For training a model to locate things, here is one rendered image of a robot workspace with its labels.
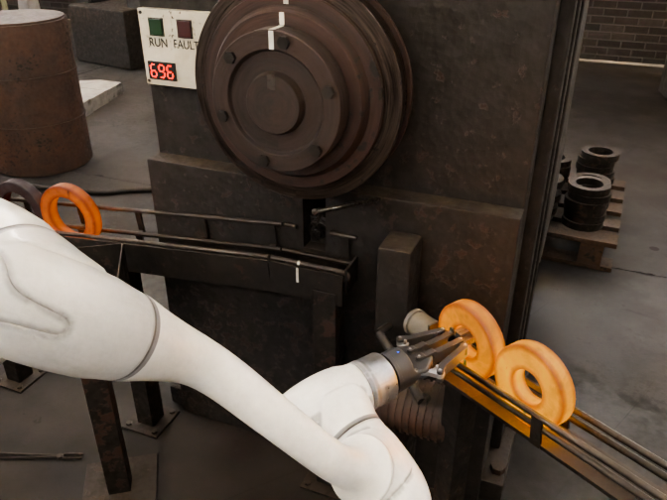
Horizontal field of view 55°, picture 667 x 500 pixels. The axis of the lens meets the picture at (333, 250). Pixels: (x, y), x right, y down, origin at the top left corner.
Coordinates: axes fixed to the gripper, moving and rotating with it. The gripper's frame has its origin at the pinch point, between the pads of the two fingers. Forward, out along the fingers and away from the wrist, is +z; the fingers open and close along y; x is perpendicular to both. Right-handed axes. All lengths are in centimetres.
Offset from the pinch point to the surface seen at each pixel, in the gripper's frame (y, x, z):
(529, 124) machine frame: -15.6, 31.0, 28.3
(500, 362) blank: 9.2, -0.4, -1.5
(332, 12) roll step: -36, 55, -6
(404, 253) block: -23.7, 5.7, 2.5
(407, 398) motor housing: -11.1, -21.6, -6.3
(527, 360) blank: 14.7, 3.7, -1.3
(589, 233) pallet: -84, -67, 157
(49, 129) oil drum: -327, -42, -21
